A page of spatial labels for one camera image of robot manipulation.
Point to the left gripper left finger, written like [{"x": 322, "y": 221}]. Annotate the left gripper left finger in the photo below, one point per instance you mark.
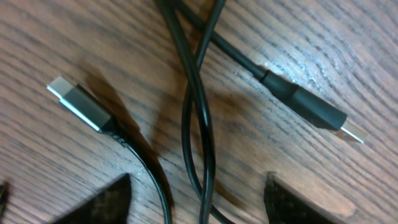
[{"x": 109, "y": 206}]

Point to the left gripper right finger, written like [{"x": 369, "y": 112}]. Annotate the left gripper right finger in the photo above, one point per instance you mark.
[{"x": 286, "y": 205}]

